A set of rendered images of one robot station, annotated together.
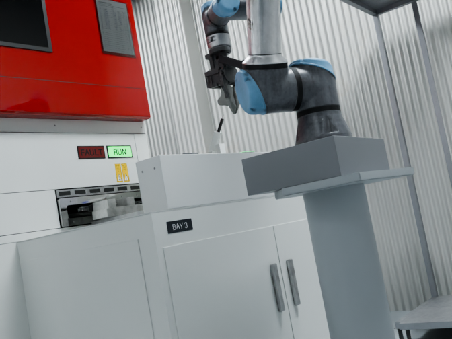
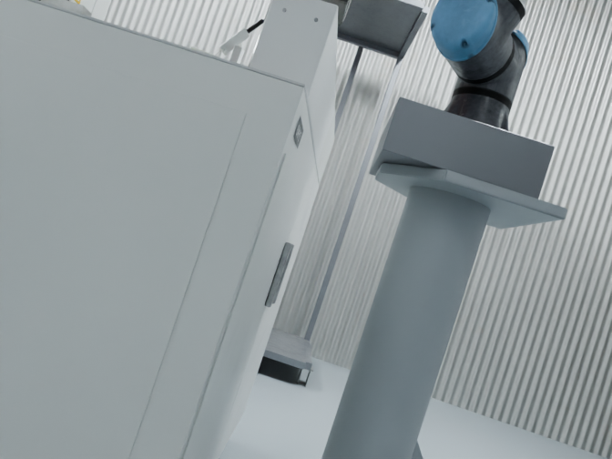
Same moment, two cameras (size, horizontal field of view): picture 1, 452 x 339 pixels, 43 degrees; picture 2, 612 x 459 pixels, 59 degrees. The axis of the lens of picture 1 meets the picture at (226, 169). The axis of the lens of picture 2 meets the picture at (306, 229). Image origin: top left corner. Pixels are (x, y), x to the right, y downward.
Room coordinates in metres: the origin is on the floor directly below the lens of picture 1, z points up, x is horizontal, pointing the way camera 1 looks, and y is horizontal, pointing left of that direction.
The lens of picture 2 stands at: (0.80, 0.55, 0.62)
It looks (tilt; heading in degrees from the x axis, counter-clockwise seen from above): 2 degrees up; 324
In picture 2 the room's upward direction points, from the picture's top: 18 degrees clockwise
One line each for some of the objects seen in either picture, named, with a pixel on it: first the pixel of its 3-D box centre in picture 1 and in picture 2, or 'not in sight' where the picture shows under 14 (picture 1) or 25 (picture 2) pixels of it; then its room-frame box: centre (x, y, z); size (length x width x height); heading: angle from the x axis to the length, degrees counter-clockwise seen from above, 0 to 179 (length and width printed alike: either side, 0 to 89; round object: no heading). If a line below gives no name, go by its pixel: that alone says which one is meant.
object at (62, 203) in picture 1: (111, 206); not in sight; (2.09, 0.43, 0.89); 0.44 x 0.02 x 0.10; 140
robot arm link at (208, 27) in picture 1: (214, 19); not in sight; (1.79, -0.05, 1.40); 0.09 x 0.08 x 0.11; 17
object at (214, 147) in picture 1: (217, 149); (231, 53); (2.08, 0.02, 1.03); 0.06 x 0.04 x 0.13; 50
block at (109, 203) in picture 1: (104, 204); (66, 10); (1.92, 0.42, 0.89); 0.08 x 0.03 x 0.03; 50
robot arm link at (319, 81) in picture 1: (311, 86); (491, 66); (1.50, -0.26, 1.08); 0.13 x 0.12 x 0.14; 107
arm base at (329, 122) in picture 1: (321, 128); (474, 123); (1.50, -0.27, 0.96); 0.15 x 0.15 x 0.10
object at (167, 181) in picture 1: (220, 179); (301, 98); (1.68, 0.02, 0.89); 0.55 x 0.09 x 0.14; 140
